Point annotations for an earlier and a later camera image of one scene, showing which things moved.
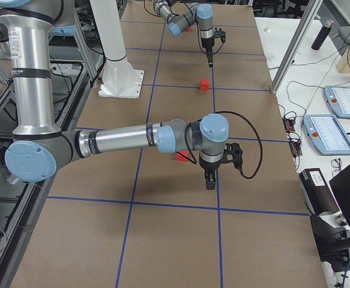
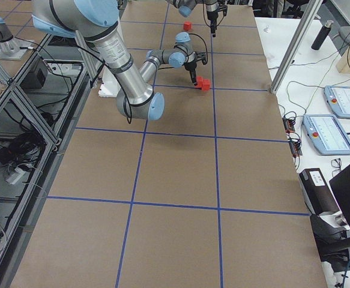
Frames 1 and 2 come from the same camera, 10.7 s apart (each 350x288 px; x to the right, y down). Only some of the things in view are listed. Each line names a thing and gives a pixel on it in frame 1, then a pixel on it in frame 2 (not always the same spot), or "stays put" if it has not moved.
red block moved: x=204 y=84 stays put
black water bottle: x=320 y=39 stays put
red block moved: x=181 y=158 → x=200 y=81
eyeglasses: x=336 y=162 stays put
